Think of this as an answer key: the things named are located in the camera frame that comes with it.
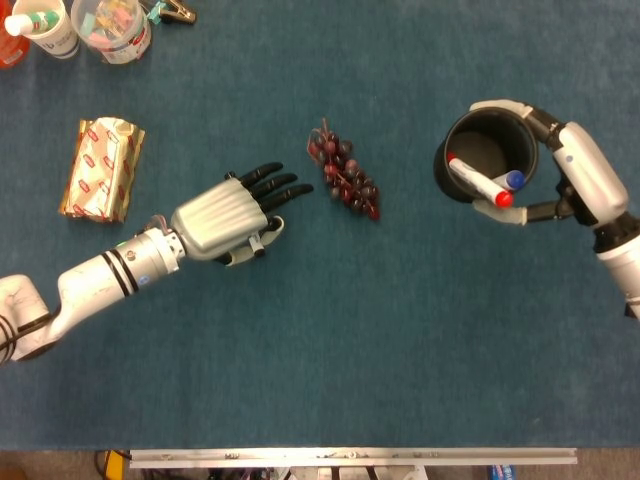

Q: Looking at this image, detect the clear plastic jar of clips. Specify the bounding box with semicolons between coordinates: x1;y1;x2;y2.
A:
70;0;153;65

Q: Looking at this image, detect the white tube green label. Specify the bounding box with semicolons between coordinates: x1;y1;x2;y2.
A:
4;10;61;37

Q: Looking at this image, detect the aluminium rail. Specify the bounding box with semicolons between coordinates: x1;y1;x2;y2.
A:
128;447;579;470

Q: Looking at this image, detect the yellow black object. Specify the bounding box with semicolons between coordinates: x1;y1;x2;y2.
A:
102;449;131;480

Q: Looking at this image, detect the black silver binder clip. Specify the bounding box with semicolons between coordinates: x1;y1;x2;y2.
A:
158;0;198;25

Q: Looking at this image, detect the black mesh pen cup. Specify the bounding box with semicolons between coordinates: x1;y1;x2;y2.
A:
432;107;540;206

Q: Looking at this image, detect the red capped whiteboard marker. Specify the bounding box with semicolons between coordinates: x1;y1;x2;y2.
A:
446;152;515;208

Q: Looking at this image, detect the white paper cup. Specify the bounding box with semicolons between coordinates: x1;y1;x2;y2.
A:
10;0;81;60

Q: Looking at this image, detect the bunch of red grapes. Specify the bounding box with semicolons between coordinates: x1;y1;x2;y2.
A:
306;117;381;221

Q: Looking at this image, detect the blue felt table cloth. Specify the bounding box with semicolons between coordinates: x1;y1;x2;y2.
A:
0;0;640;451

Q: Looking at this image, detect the red cylindrical canister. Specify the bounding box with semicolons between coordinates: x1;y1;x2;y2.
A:
0;9;31;70

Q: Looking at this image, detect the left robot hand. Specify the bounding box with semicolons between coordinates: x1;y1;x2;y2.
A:
169;161;315;267

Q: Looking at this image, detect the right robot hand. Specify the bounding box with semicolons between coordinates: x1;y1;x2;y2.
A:
468;98;630;229

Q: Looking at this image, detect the blue capped whiteboard marker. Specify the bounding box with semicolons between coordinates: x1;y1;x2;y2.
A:
492;169;526;194

